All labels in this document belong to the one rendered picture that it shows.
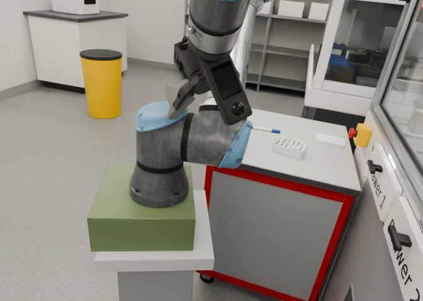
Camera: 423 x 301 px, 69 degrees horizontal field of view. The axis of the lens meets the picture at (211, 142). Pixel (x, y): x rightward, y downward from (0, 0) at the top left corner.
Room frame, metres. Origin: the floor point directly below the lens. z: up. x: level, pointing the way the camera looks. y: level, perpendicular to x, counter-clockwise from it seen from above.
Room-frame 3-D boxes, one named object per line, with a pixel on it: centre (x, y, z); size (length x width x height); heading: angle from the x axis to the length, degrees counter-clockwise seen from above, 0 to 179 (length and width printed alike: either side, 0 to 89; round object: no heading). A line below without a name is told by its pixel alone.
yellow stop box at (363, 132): (1.12, -0.59, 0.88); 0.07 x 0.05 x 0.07; 165
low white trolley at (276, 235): (1.27, -0.33, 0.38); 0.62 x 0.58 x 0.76; 165
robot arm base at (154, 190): (0.65, 0.12, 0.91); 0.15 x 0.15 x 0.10
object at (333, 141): (1.28, -0.54, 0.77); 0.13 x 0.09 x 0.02; 72
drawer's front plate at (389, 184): (0.80, -0.52, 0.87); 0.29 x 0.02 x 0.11; 165
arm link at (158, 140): (0.65, 0.11, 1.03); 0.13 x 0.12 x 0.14; 85
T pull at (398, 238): (0.50, -0.42, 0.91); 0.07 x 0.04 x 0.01; 165
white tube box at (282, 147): (1.14, -0.33, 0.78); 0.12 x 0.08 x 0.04; 64
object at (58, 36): (4.19, 1.84, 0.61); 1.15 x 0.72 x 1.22; 169
